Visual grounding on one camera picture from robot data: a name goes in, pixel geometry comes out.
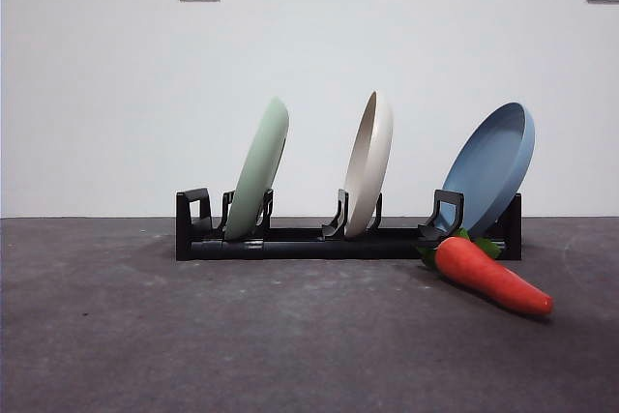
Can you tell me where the green plate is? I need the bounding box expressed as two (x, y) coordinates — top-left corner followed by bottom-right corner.
(222, 96), (290, 242)

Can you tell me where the orange carrot with green leaves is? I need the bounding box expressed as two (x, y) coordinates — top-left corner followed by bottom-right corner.
(418, 227), (555, 317)

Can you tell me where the cream plate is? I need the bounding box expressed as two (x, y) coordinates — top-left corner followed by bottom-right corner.
(341, 90), (395, 240)

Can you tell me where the black plate rack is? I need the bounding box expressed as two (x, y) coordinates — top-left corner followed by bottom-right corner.
(175, 187), (523, 262)

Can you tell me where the blue plate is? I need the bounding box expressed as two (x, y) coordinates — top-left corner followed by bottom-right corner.
(440, 102), (537, 240)

